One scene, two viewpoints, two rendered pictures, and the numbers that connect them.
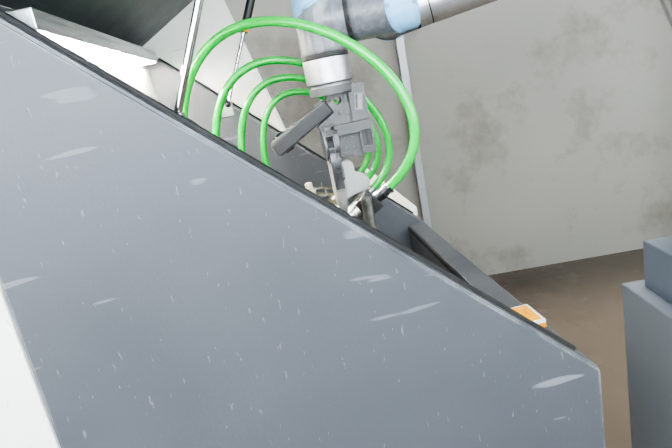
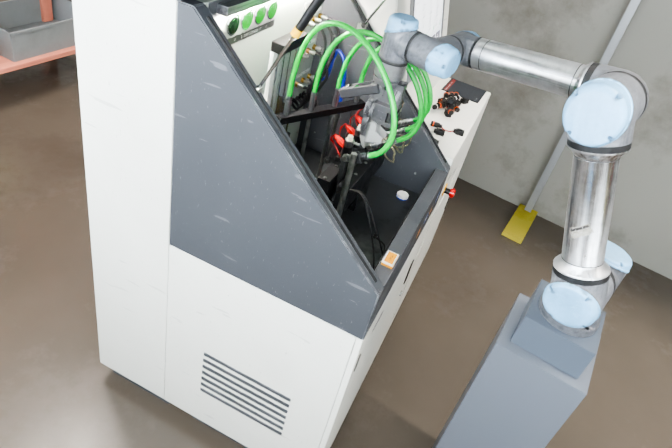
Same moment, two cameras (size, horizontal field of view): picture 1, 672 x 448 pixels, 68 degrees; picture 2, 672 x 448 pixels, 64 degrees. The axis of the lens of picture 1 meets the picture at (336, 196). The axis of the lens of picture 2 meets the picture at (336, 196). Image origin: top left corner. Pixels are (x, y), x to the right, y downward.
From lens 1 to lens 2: 79 cm
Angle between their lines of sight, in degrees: 29
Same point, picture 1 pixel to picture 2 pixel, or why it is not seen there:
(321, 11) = (395, 38)
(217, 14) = not seen: outside the picture
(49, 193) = (199, 93)
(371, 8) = (419, 55)
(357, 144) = (383, 118)
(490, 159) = (653, 143)
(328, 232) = (289, 170)
